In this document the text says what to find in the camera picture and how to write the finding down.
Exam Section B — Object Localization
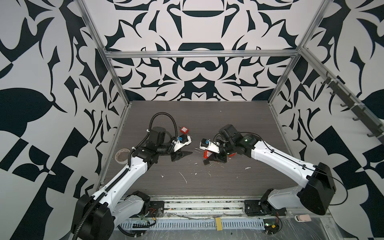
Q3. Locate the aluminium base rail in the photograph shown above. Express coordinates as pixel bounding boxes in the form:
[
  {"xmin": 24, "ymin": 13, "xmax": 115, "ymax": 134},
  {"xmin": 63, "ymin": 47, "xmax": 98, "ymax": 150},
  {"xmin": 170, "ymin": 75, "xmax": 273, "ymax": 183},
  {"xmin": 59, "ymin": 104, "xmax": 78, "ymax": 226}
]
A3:
[{"xmin": 119, "ymin": 197, "xmax": 322, "ymax": 236}]

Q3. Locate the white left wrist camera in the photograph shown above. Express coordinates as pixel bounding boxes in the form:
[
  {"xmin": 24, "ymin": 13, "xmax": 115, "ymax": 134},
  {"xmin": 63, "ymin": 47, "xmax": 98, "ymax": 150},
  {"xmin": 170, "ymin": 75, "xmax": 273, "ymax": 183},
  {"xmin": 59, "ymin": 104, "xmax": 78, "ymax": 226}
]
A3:
[{"xmin": 173, "ymin": 134, "xmax": 192, "ymax": 152}]

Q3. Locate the tape roll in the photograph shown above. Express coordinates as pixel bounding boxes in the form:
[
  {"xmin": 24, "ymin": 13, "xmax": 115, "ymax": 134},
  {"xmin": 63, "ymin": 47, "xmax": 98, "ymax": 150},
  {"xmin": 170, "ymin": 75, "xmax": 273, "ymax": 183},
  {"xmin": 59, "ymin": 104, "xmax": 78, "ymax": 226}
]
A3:
[{"xmin": 115, "ymin": 148, "xmax": 131, "ymax": 165}]

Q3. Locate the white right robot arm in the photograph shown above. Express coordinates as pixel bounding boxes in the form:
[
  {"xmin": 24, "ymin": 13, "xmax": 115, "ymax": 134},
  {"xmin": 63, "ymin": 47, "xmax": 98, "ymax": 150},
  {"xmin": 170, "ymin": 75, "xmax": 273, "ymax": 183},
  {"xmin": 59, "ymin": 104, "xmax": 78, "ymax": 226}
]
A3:
[{"xmin": 199, "ymin": 125, "xmax": 337, "ymax": 216}]

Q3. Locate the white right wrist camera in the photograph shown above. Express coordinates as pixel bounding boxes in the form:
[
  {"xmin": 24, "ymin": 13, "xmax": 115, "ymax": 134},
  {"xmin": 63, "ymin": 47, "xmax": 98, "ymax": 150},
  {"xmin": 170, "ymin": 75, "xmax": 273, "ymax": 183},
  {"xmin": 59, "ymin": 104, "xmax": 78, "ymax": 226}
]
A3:
[{"xmin": 199, "ymin": 139, "xmax": 220, "ymax": 154}]

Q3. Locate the pink object on rail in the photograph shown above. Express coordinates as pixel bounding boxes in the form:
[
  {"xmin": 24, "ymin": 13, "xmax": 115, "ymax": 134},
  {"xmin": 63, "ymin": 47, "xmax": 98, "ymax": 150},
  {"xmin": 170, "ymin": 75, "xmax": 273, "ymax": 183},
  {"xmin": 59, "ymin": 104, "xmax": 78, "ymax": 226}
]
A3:
[{"xmin": 294, "ymin": 215, "xmax": 312, "ymax": 223}]

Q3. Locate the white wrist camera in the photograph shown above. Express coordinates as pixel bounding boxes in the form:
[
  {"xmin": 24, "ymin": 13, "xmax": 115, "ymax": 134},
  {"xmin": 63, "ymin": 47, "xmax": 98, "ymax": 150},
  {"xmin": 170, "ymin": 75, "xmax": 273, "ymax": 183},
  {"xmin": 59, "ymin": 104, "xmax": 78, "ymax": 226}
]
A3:
[
  {"xmin": 199, "ymin": 139, "xmax": 220, "ymax": 154},
  {"xmin": 173, "ymin": 134, "xmax": 192, "ymax": 152}
]

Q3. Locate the yellow tape piece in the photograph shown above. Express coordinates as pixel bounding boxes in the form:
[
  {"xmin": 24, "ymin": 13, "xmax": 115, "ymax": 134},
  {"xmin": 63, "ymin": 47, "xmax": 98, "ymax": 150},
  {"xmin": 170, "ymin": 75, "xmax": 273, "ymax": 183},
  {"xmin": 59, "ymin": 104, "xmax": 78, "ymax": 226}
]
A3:
[{"xmin": 215, "ymin": 217, "xmax": 223, "ymax": 231}]

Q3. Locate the aluminium cage frame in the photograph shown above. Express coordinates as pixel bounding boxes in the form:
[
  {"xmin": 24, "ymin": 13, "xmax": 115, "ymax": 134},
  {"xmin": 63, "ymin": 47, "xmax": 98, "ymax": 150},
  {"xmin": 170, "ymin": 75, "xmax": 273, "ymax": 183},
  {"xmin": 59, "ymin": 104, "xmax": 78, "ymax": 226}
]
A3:
[{"xmin": 86, "ymin": 1, "xmax": 384, "ymax": 204}]

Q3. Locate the red padlock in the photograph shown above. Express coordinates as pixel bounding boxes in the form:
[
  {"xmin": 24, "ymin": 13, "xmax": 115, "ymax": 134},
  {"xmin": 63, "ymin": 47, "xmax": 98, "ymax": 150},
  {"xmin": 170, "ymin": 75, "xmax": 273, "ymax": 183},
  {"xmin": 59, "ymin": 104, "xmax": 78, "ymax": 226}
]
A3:
[
  {"xmin": 180, "ymin": 127, "xmax": 189, "ymax": 134},
  {"xmin": 203, "ymin": 150, "xmax": 212, "ymax": 160}
]

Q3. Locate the wall hook rack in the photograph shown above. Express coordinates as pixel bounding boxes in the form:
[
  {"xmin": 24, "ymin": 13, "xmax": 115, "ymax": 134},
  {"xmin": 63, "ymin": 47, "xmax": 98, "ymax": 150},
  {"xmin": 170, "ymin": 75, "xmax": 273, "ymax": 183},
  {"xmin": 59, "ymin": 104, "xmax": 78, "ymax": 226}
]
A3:
[{"xmin": 320, "ymin": 72, "xmax": 384, "ymax": 145}]

